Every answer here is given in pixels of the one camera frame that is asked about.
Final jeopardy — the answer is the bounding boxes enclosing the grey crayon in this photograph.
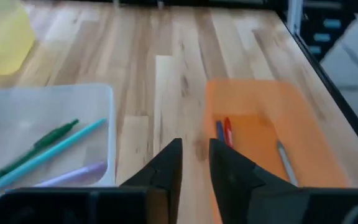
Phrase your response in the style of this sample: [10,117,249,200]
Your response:
[275,140,300,187]

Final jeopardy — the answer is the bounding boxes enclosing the clear plastic bin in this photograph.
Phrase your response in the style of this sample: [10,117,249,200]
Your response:
[0,83,117,224]

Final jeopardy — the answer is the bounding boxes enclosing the green pen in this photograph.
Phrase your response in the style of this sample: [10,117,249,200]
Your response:
[0,119,80,195]

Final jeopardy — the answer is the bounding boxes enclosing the silver metal bracket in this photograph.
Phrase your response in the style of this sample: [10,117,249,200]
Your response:
[286,0,304,35]

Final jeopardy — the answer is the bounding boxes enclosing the purple pen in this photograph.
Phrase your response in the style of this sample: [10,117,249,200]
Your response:
[34,161,108,188]

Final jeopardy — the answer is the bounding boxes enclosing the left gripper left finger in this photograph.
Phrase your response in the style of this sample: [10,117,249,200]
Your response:
[0,138,183,224]

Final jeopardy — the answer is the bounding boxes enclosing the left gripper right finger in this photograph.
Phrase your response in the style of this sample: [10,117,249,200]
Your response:
[209,139,358,224]

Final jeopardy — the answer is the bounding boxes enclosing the black box cyan labels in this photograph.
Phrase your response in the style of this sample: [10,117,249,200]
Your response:
[300,11,357,62]

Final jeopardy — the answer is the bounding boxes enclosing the yellow translucent plastic bin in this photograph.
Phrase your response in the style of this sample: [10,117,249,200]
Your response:
[0,0,37,76]

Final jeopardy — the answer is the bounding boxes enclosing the orange translucent plastic bin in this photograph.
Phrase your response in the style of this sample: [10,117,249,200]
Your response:
[203,79,351,224]

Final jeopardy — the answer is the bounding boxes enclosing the black aluminium table frame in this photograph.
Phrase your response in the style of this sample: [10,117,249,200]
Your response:
[113,0,358,166]

